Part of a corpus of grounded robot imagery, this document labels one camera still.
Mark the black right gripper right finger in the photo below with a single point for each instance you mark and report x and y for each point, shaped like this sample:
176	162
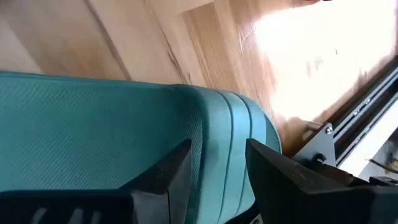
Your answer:
289	193

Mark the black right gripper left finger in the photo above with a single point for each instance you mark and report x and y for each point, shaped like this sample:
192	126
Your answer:
168	180

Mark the teal rubber slide sandal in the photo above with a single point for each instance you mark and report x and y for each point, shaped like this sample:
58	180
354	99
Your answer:
93	130

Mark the metal corner bracket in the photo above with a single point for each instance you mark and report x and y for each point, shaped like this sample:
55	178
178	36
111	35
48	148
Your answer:
320	146

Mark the black aluminium frame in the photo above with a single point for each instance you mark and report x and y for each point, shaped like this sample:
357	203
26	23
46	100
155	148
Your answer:
363	109

